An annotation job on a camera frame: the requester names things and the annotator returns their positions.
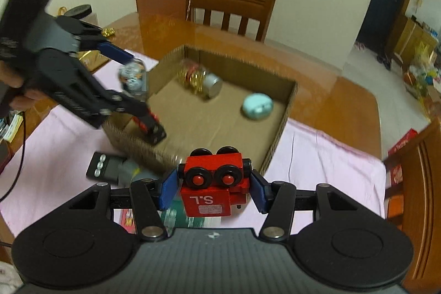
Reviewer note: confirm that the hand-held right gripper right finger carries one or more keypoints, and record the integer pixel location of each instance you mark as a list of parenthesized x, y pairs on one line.
[(260, 192)]

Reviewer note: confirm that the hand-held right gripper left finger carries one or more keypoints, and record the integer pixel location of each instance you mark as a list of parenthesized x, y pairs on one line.
[(169, 189)]

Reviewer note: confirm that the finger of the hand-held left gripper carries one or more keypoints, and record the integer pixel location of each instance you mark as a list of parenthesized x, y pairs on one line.
[(127, 103), (115, 51)]

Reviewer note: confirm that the clear correction tape dispenser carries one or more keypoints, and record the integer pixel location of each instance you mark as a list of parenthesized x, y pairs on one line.
[(134, 77)]

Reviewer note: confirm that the black toy car red wheels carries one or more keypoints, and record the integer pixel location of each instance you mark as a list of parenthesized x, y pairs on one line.
[(151, 127)]

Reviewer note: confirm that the red wooden toy train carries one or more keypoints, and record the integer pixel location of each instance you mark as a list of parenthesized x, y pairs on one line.
[(213, 183)]

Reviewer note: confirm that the cardboard box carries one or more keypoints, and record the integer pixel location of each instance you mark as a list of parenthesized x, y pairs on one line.
[(206, 128)]

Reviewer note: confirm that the bottle of golden capsules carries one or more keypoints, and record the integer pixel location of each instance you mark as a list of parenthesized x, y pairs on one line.
[(203, 80)]

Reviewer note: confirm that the teal round case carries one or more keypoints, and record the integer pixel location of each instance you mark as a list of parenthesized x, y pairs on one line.
[(257, 106)]

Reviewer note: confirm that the person's left hand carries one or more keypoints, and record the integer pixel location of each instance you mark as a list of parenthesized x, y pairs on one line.
[(29, 97)]

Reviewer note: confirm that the golden tissue box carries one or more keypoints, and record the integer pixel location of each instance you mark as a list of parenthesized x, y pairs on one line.
[(94, 58)]

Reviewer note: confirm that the white bottle with green label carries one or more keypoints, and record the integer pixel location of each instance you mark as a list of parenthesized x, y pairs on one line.
[(179, 218)]

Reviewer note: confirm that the grey cat figure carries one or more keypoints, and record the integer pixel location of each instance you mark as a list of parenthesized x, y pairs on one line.
[(137, 171)]

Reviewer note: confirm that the pink card deck box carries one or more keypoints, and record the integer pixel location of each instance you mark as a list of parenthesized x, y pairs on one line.
[(128, 221)]

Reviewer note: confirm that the black digital timer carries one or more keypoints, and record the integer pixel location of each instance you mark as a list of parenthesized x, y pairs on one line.
[(105, 166)]

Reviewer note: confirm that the pink towel cloth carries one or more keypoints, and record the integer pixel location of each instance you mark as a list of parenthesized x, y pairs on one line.
[(327, 159)]

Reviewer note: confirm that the red gift box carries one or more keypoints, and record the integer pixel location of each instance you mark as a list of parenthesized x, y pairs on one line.
[(403, 142)]

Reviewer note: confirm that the wooden chair with grooved back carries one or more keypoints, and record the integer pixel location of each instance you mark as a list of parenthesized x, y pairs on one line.
[(420, 194)]

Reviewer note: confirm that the dark slippers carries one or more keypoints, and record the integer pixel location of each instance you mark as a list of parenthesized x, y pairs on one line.
[(384, 62)]

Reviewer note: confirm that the pile of yellow plastic bags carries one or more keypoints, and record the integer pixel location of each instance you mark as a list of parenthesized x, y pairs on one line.
[(425, 73)]

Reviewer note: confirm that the wooden cabinet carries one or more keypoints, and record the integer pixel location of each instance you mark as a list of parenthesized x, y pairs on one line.
[(410, 39)]

